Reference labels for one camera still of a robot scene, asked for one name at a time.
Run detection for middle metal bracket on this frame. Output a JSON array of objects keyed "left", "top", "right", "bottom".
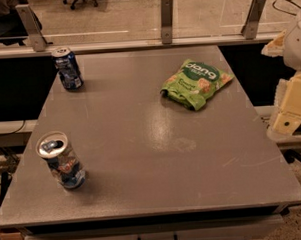
[{"left": 160, "top": 0, "right": 174, "bottom": 44}]

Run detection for right metal bracket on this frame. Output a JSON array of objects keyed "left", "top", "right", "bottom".
[{"left": 241, "top": 0, "right": 266, "bottom": 40}]

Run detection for metal bracket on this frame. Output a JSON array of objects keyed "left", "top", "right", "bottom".
[
  {"left": 160, "top": 0, "right": 174, "bottom": 44},
  {"left": 15, "top": 4, "right": 47, "bottom": 52},
  {"left": 241, "top": 0, "right": 266, "bottom": 40}
]

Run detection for metal rail frame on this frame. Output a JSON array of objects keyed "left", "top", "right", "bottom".
[{"left": 0, "top": 32, "right": 278, "bottom": 58}]

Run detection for blue pepsi can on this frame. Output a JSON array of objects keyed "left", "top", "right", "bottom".
[{"left": 51, "top": 47, "right": 84, "bottom": 91}]

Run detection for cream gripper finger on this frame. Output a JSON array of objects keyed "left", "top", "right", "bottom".
[{"left": 267, "top": 71, "right": 301, "bottom": 141}]

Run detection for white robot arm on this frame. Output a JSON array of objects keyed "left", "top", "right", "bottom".
[{"left": 262, "top": 9, "right": 301, "bottom": 141}]

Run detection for green snack bag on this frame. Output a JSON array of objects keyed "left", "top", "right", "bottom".
[{"left": 160, "top": 59, "right": 235, "bottom": 111}]

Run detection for silver red blue can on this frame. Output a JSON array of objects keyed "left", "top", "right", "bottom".
[{"left": 36, "top": 131, "right": 86, "bottom": 190}]

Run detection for left metal bracket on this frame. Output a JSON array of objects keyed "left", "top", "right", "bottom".
[{"left": 15, "top": 4, "right": 47, "bottom": 52}]

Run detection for black cable at left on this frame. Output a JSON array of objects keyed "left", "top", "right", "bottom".
[{"left": 0, "top": 119, "right": 27, "bottom": 139}]

